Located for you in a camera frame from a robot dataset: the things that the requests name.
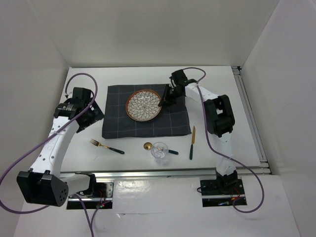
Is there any aluminium right side rail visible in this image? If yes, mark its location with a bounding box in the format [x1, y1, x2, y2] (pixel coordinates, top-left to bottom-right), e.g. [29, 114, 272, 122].
[232, 66, 272, 175]

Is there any gold spoon green handle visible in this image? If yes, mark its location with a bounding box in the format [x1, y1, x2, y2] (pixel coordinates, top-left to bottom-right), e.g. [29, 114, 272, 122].
[143, 142, 179, 155]

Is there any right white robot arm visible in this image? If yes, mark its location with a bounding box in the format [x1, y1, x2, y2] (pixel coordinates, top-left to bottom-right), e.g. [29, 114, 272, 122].
[159, 69, 238, 194]

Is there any aluminium rail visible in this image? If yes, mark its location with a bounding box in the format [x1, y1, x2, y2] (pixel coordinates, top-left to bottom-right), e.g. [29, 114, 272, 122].
[232, 66, 272, 175]
[59, 167, 220, 179]

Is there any aluminium front rail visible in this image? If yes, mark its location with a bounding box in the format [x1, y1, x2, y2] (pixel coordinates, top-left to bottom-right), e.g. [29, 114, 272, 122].
[59, 167, 220, 179]

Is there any clear drinking glass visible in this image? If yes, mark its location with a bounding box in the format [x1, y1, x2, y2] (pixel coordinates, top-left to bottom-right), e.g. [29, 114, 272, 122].
[150, 142, 168, 166]

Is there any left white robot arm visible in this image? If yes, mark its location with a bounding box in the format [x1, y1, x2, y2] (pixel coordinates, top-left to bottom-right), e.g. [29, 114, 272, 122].
[17, 87, 104, 207]

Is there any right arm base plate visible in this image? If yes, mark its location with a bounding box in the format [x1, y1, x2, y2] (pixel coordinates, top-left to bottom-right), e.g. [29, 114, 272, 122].
[197, 179, 247, 207]

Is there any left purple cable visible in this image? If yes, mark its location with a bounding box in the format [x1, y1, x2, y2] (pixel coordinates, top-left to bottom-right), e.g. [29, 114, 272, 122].
[0, 73, 106, 237]

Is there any gold knife green handle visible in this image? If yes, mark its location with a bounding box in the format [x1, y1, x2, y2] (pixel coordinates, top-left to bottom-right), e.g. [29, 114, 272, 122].
[189, 126, 196, 160]

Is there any dark grey checked napkin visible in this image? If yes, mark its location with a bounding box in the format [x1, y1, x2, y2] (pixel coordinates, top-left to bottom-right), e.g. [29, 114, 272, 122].
[102, 84, 191, 139]

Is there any gold fork green handle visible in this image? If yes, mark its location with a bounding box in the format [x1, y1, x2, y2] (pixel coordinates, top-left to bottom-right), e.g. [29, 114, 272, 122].
[90, 139, 125, 155]

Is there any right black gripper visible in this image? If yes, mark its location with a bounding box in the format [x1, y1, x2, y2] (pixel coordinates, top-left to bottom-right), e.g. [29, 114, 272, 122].
[158, 84, 183, 107]

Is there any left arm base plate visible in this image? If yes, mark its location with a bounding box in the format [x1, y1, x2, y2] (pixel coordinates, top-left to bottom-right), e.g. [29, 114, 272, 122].
[76, 182, 114, 210]

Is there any floral patterned ceramic plate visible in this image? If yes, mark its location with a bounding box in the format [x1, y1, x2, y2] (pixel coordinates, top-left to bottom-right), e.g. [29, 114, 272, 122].
[125, 89, 161, 122]

